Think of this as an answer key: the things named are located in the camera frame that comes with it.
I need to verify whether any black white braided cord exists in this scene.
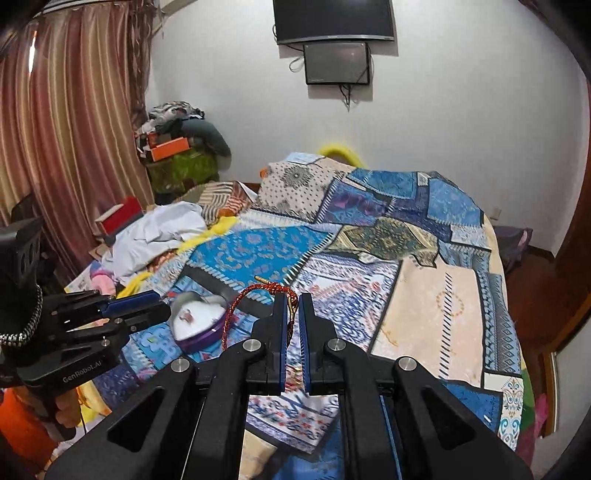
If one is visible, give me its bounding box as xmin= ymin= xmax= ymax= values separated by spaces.
xmin=0 ymin=284 xmax=44 ymax=348

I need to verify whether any orange box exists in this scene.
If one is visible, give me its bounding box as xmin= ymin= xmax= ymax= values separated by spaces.
xmin=150 ymin=137 xmax=191 ymax=162

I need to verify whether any green patterned cloth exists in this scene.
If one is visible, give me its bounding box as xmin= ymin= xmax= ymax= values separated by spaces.
xmin=146 ymin=152 xmax=221 ymax=195

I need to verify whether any person's left hand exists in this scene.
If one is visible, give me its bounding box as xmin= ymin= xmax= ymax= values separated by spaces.
xmin=54 ymin=390 xmax=89 ymax=432

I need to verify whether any purple pillow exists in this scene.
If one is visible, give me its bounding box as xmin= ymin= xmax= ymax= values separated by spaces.
xmin=495 ymin=224 xmax=533 ymax=274

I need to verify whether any pile of clothes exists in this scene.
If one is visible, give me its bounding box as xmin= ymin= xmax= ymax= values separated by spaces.
xmin=134 ymin=99 xmax=232 ymax=162

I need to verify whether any small black wall monitor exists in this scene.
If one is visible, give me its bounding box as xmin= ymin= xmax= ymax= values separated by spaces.
xmin=303 ymin=41 xmax=372 ymax=86

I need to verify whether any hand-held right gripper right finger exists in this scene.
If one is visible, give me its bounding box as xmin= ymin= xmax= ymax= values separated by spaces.
xmin=298 ymin=292 xmax=532 ymax=480

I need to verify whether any person's orange clothing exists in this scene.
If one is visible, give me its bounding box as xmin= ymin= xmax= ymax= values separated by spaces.
xmin=0 ymin=388 xmax=61 ymax=480

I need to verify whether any blue patchwork blanket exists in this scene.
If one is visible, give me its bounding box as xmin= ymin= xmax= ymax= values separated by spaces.
xmin=65 ymin=152 xmax=525 ymax=480

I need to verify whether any pink cloth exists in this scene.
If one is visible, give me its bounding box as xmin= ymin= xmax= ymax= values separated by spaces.
xmin=89 ymin=262 xmax=122 ymax=297

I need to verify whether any striped brown curtain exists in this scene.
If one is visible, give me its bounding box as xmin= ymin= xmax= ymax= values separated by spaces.
xmin=0 ymin=0 xmax=156 ymax=289

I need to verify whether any red box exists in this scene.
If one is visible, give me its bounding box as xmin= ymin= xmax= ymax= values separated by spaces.
xmin=95 ymin=196 xmax=144 ymax=237

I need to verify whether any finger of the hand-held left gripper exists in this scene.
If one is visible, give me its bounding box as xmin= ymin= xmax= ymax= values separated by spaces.
xmin=46 ymin=302 xmax=172 ymax=370
xmin=44 ymin=290 xmax=162 ymax=325

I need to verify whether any white cloth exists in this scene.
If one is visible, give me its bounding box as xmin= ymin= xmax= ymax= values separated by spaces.
xmin=99 ymin=202 xmax=208 ymax=278

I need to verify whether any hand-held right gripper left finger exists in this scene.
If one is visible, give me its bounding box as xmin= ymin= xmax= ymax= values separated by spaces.
xmin=44 ymin=292 xmax=290 ymax=480

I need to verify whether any yellow cloth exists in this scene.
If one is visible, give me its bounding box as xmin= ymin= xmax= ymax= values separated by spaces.
xmin=177 ymin=216 xmax=239 ymax=254

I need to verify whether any red braided bracelet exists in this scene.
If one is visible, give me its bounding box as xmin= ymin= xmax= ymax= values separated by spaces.
xmin=221 ymin=275 xmax=301 ymax=357

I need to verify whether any yellow fluffy pillow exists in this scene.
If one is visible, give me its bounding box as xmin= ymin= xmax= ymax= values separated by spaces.
xmin=318 ymin=143 xmax=363 ymax=165

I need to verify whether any black wall television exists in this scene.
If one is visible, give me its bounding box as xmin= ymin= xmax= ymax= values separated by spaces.
xmin=272 ymin=0 xmax=396 ymax=46

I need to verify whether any purple heart-shaped jewelry box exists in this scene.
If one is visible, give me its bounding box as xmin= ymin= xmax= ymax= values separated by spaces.
xmin=168 ymin=290 xmax=232 ymax=355

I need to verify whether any brown striped pillow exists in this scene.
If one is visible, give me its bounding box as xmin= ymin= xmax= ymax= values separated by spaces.
xmin=198 ymin=180 xmax=259 ymax=219

